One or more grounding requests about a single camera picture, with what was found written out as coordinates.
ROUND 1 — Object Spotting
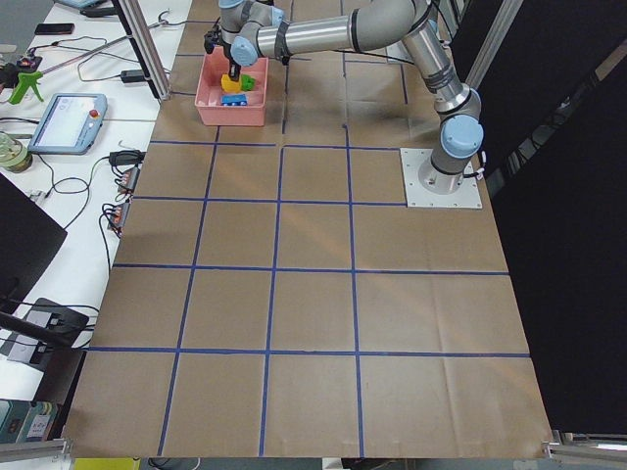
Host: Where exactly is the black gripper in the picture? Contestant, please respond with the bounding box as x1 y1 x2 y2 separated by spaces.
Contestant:
222 42 241 82

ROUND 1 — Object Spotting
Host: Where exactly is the yellow toy block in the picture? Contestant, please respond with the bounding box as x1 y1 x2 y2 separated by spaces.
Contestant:
220 73 242 94

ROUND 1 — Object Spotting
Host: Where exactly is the green toy block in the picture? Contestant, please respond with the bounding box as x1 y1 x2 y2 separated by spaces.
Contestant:
240 74 256 92

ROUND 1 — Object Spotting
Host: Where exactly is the blue toy block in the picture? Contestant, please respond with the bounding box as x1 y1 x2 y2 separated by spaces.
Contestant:
220 94 248 107

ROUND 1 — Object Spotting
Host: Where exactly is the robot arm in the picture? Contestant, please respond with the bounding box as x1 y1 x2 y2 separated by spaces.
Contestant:
218 0 484 195

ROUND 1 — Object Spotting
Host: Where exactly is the pink plastic box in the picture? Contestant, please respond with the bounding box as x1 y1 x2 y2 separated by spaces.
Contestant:
195 46 268 126

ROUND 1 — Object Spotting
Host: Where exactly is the black power adapter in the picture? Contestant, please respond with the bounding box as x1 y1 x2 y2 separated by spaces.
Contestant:
120 70 146 83

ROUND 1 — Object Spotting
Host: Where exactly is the orange usb hub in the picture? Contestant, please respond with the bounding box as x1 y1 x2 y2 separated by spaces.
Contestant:
115 165 141 194
102 201 130 236

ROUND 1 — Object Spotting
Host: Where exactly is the teach pendant tablet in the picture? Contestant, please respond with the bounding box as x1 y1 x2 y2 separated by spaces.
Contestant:
27 93 108 155

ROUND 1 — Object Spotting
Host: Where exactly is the black smartphone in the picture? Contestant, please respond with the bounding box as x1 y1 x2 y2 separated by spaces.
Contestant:
34 23 74 35

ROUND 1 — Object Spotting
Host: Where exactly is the reacher grabber tool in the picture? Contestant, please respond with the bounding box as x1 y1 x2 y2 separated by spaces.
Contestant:
6 34 131 105

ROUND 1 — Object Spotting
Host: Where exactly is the glass jar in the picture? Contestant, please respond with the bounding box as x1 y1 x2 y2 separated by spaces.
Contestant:
0 132 32 172

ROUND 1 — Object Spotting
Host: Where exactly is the black monitor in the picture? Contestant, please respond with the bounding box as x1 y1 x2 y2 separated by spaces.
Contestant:
0 176 67 313

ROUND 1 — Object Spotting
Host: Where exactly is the monitor stand base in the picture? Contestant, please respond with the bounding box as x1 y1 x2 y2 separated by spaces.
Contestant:
24 298 89 348

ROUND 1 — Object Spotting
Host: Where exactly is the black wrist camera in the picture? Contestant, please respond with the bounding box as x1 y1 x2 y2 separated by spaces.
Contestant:
204 24 222 55

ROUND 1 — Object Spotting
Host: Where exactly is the aluminium frame post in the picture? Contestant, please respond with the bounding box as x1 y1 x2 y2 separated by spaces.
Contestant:
112 0 171 102

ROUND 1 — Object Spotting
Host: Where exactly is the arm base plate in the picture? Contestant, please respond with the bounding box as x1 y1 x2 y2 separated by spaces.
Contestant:
400 148 483 210

